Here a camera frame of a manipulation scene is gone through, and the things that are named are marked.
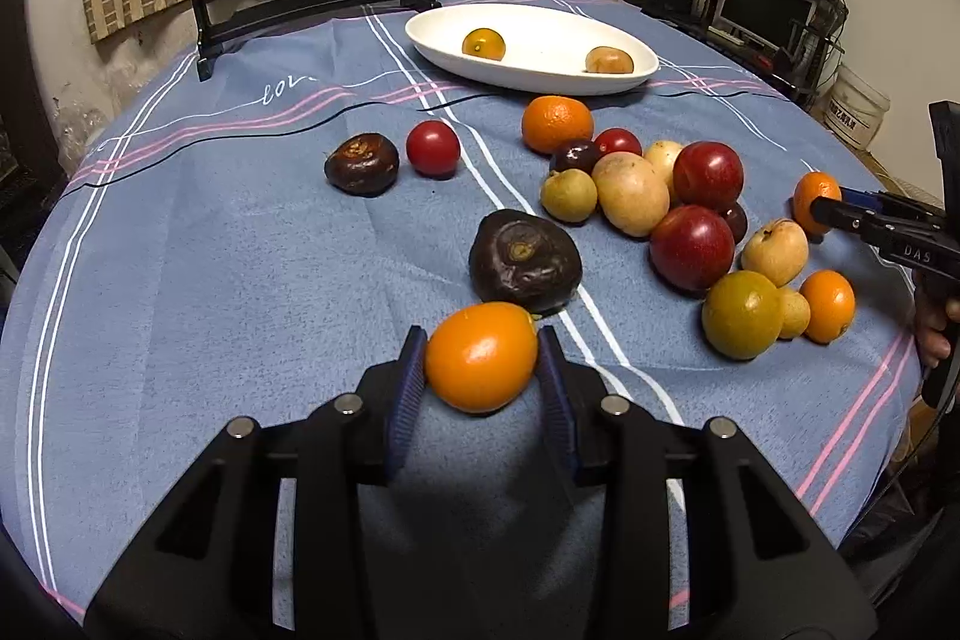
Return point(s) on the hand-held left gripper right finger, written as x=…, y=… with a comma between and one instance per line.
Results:
x=559, y=400

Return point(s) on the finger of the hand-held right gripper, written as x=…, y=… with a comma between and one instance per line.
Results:
x=877, y=201
x=829, y=212

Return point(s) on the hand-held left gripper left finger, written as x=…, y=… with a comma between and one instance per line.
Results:
x=405, y=385

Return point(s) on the small orange mandarin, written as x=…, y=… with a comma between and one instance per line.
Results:
x=826, y=305
x=810, y=197

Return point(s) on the yellow loquat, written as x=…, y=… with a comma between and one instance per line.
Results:
x=775, y=252

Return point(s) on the orange kumquat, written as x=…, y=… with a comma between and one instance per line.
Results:
x=480, y=359

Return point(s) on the small dark round fruit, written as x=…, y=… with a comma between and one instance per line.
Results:
x=736, y=221

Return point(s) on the small yellow fruit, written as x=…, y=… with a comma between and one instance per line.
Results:
x=795, y=314

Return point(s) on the red plum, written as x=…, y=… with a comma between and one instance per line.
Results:
x=691, y=247
x=707, y=175

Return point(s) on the green-orange citrus fruit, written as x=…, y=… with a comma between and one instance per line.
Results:
x=741, y=314

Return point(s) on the large dark water chestnut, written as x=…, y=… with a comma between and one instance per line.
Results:
x=525, y=265

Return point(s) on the pale yellow round fruit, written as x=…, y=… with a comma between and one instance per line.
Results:
x=661, y=156

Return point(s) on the small dark water chestnut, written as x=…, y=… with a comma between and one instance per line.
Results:
x=361, y=168

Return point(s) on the white oval plate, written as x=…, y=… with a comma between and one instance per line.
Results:
x=540, y=48

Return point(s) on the person's right hand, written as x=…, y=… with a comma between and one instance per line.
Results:
x=934, y=340

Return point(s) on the white plastic bucket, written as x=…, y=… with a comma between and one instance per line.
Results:
x=856, y=111

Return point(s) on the black metal shelf rack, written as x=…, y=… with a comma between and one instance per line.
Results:
x=829, y=21

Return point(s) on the large tan passion fruit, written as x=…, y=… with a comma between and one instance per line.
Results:
x=630, y=194

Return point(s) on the small yellow-green fruit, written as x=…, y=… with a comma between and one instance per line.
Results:
x=568, y=195

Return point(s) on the blue striped tablecloth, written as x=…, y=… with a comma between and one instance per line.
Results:
x=225, y=272

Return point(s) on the computer monitor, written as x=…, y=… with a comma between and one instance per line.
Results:
x=765, y=3

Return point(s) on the small red cherry tomato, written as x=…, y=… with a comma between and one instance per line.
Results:
x=619, y=141

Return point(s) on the dark purple plum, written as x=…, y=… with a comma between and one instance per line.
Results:
x=574, y=155

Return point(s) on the tan-green round fruit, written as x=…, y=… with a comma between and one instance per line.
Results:
x=609, y=60

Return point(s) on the orange tangerine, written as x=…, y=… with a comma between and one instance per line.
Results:
x=557, y=123

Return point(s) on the orange fruit with green top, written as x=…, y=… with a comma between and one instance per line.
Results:
x=483, y=44

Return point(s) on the clear plastic bag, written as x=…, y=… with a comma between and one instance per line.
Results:
x=79, y=130

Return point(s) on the dark wooden cabinet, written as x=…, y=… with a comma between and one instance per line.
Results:
x=26, y=190

